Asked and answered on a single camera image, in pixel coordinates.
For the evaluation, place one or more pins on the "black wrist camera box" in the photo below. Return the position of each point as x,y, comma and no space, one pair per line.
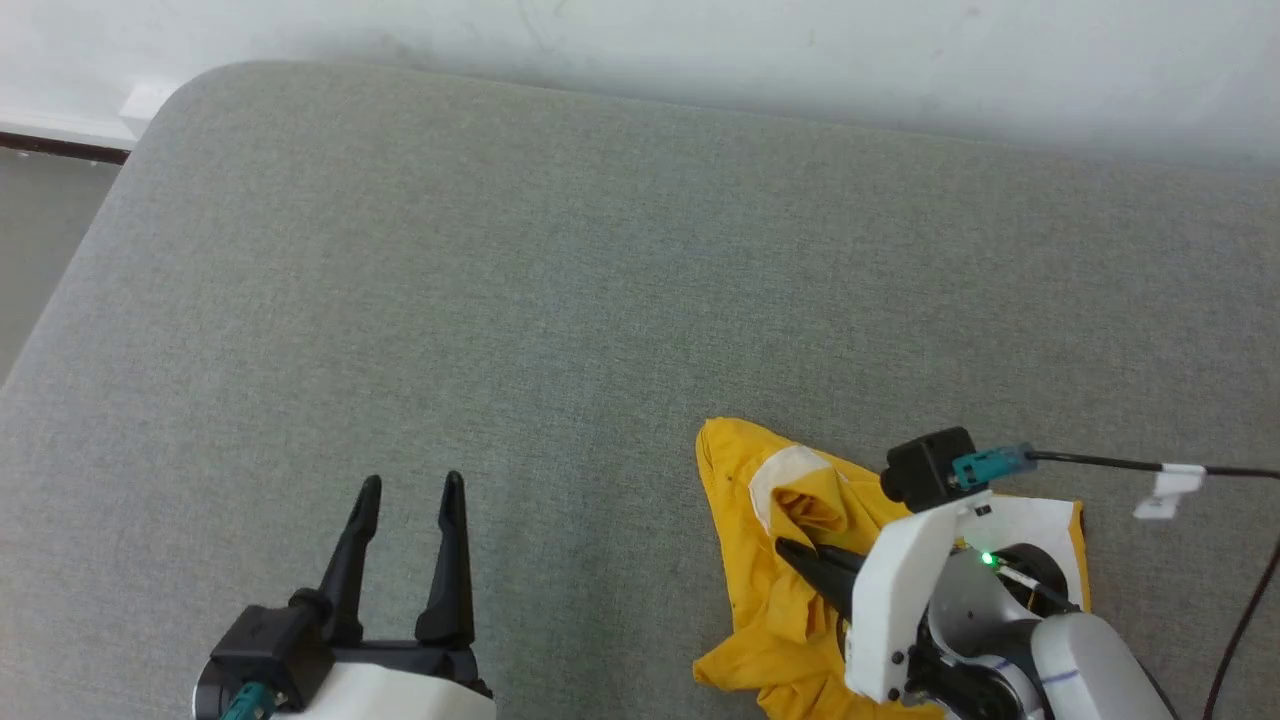
925,465
265,645

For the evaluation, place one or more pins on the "yellow cartoon face t-shirt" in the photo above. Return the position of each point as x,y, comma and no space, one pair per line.
740,500

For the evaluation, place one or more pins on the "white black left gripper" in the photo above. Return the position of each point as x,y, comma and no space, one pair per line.
400,690

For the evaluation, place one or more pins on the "grey fabric sofa cushion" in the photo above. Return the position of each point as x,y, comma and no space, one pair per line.
500,300

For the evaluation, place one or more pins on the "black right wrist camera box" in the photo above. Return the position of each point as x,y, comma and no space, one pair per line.
925,465

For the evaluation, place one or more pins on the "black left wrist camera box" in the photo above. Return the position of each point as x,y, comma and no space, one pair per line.
265,645

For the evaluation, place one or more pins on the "dark red baseboard strip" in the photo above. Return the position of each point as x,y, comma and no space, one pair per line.
60,146

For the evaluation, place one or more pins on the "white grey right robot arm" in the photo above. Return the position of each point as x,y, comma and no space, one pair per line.
1090,670

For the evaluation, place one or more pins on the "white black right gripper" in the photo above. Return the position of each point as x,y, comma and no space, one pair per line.
895,610

